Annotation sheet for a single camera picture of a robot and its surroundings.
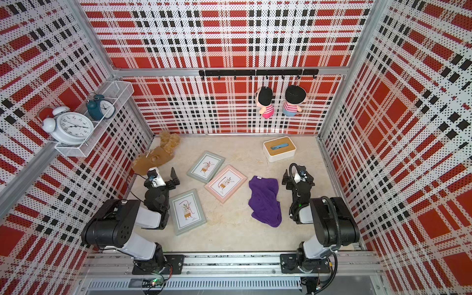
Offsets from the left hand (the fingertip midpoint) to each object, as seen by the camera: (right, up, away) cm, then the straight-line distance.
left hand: (167, 170), depth 89 cm
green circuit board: (+3, -42, -20) cm, 46 cm away
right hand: (+65, 0, +2) cm, 65 cm away
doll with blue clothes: (+64, +37, +4) cm, 74 cm away
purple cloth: (+47, -15, -2) cm, 50 cm away
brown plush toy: (-11, +5, +7) cm, 14 cm away
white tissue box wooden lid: (+59, +11, +20) cm, 63 cm away
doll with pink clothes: (+48, +38, +7) cm, 62 cm away
